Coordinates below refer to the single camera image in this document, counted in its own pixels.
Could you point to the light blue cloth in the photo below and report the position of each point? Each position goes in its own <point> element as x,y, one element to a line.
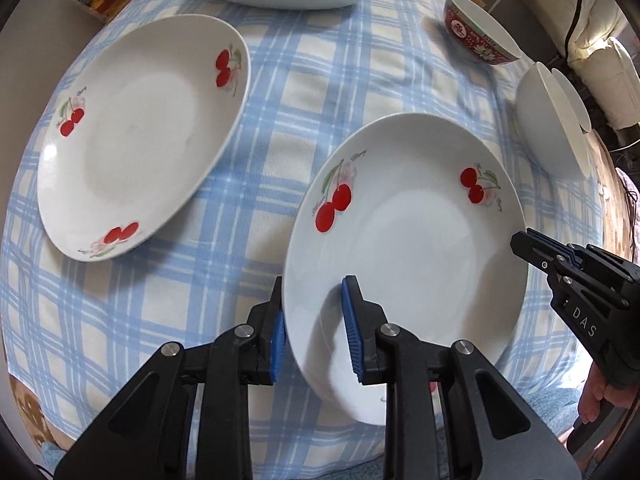
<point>545,410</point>

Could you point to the plain white bowl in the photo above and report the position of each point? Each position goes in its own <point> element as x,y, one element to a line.
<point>547,125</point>
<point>572,97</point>

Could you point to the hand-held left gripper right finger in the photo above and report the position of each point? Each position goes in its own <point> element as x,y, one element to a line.
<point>352,330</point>

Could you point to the person's right hand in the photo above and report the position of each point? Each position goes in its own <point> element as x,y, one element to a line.
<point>591,395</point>

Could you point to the brown printed blanket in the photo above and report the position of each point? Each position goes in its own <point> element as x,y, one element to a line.
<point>607,175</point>

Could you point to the blue plaid blanket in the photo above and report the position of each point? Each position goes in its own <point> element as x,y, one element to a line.
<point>280,85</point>

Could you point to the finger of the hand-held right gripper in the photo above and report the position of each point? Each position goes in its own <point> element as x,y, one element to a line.
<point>532,249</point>
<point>552,242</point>

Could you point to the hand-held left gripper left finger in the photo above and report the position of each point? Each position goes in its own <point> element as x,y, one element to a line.
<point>277,345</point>

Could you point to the red patterned bowl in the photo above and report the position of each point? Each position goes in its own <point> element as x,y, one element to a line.
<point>475,25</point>

